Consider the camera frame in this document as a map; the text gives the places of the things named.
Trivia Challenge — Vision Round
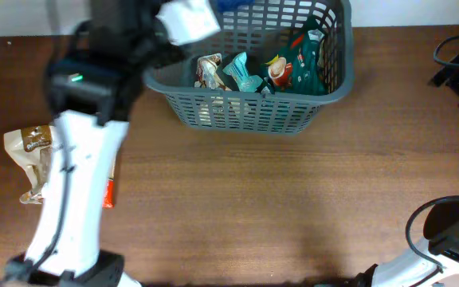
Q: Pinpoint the light blue snack wrapper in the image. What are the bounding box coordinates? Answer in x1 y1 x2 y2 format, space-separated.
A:
222 52 263 92

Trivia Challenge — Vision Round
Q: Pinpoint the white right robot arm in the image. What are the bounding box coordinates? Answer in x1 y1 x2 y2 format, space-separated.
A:
345 54 459 287

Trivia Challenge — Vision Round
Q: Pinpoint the green coffee mix bag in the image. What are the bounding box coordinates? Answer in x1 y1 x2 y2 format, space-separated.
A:
263 16 328 96

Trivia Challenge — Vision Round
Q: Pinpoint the beige brown snack pouch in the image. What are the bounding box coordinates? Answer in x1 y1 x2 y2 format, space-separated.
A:
193 53 250 124
3 125 55 204

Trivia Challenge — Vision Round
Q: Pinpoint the orange biscuit package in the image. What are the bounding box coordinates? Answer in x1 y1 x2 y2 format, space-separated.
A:
103 160 116 209

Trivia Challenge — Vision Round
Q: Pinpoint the grey plastic basket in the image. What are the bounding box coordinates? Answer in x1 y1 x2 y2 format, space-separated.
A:
145 0 355 134

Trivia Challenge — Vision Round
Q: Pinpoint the blue rectangular box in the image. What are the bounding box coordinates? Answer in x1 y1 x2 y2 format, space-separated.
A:
216 0 255 13

